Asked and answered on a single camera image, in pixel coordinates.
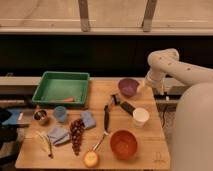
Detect blue sponge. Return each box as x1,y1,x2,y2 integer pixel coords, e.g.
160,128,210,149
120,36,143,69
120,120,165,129
81,110,96,129

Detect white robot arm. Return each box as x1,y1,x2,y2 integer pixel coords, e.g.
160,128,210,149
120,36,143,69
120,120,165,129
145,48,213,171

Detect white paper cup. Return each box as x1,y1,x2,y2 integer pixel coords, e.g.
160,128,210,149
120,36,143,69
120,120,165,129
133,108,149,127

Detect blue plastic cup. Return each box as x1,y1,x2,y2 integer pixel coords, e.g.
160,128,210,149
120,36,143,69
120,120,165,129
53,106,67,123

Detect metal cup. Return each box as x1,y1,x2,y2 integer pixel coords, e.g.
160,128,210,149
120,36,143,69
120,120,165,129
33,110,49,125

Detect purple bowl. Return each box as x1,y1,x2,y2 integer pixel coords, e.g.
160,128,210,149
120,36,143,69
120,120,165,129
118,78,139,98

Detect black rectangular block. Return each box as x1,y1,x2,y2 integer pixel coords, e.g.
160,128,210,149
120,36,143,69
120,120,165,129
120,102,135,115

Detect orange bowl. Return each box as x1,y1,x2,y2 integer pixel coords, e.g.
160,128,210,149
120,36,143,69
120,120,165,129
110,130,138,160

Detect orange carrot in tray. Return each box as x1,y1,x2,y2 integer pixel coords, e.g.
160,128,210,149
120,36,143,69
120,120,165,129
50,97,75,103

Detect bunch of red grapes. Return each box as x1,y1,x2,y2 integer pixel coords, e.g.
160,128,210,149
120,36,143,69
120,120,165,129
70,119,84,156

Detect green plastic tray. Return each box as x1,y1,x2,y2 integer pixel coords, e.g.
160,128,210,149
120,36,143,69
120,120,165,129
32,71,90,107

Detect yellow smiley ball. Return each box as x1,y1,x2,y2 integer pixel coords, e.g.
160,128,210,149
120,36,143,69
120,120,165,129
83,151,99,168

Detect blue folded cloth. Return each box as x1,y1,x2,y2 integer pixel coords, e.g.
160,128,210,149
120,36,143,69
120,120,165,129
47,125,70,146

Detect blue object on shelf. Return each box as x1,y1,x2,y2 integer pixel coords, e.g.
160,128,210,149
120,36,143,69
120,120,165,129
3,109,23,126

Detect black handled brush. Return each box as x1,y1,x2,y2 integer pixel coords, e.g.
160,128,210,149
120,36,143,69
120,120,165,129
104,94,120,133

